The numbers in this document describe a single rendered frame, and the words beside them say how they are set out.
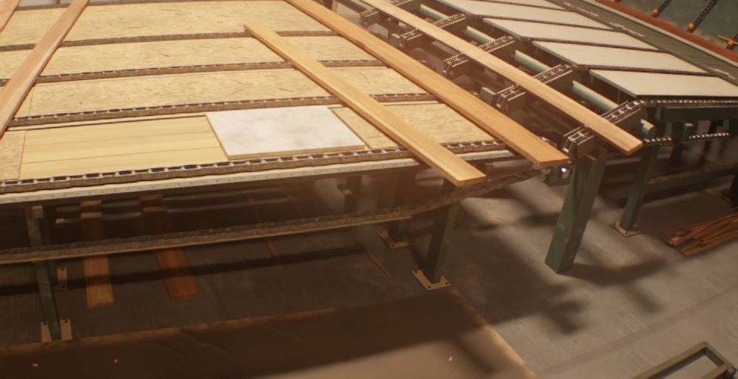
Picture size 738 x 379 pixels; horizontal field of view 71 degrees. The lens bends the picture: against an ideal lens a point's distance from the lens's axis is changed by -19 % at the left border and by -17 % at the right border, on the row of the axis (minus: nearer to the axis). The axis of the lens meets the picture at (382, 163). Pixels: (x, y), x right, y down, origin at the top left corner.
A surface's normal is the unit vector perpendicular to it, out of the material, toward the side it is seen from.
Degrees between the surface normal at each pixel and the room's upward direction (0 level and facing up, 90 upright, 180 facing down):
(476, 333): 0
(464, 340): 0
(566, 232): 90
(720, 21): 46
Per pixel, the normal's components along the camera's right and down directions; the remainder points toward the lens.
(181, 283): 0.15, -0.89
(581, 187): -0.88, 0.08
